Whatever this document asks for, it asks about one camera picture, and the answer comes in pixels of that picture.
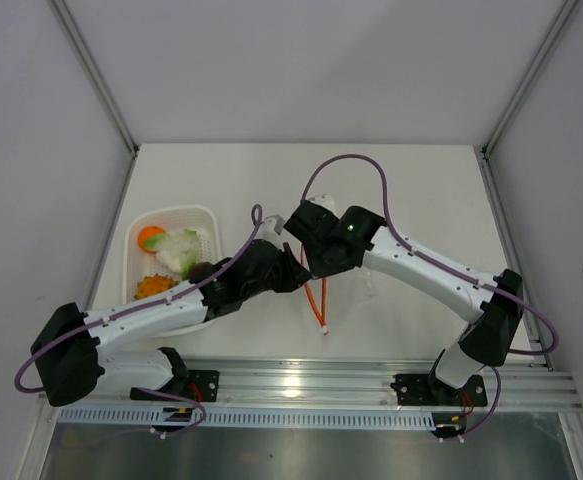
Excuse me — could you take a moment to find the clear zip bag orange zipper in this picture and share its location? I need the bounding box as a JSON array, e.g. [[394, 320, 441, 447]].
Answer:
[[298, 244, 387, 337]]

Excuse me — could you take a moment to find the small orange pineapple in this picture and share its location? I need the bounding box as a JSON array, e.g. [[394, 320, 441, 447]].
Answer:
[[134, 274, 178, 300]]

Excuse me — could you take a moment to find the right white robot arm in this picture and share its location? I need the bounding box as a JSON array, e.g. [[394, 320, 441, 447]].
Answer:
[[284, 200, 522, 406]]

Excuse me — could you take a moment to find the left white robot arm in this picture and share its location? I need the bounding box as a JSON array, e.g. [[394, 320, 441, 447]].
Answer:
[[30, 239, 311, 407]]

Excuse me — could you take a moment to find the dark red fruit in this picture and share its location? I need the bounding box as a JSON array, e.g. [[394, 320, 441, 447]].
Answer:
[[183, 262, 214, 281]]

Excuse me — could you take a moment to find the white perforated plastic basket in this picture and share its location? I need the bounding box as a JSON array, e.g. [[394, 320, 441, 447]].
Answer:
[[122, 203, 222, 337]]

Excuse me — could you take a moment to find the green white cabbage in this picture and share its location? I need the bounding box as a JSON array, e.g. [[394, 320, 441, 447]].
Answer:
[[151, 229, 202, 277]]

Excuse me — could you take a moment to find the orange fruit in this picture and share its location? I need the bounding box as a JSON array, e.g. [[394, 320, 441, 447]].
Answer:
[[137, 225, 166, 253]]

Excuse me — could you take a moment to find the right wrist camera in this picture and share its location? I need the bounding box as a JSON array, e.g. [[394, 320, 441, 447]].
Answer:
[[309, 194, 336, 213]]

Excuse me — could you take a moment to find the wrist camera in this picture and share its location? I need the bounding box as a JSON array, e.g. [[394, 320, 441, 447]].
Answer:
[[309, 194, 336, 213], [264, 215, 285, 235]]

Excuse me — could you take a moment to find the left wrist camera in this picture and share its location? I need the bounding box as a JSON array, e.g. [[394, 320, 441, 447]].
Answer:
[[264, 215, 285, 235]]

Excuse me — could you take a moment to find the aluminium mounting rail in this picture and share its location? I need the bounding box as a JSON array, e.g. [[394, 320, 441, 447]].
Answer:
[[61, 352, 582, 412]]

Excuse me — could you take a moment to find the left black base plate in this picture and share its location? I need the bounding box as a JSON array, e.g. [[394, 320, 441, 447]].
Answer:
[[157, 370, 220, 403]]

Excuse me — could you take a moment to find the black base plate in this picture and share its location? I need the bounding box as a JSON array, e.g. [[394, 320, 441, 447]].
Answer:
[[157, 370, 220, 403], [390, 373, 488, 407]]

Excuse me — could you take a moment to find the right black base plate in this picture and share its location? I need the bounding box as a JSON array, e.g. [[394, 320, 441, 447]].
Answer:
[[390, 373, 488, 407]]

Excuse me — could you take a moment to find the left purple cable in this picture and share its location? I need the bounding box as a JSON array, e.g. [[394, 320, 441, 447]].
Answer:
[[13, 203, 265, 396]]

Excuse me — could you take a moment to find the slotted grey cable duct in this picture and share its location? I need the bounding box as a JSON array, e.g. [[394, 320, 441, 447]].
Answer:
[[58, 405, 435, 431]]

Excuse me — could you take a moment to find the left aluminium frame post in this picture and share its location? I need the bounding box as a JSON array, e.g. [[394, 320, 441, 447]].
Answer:
[[48, 0, 140, 156]]

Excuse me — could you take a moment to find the aluminium frame post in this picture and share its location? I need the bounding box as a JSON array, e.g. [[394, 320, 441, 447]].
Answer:
[[481, 0, 583, 160], [48, 0, 140, 156]]

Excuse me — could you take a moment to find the right aluminium frame post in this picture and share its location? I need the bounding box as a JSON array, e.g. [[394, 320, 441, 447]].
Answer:
[[481, 0, 583, 160]]

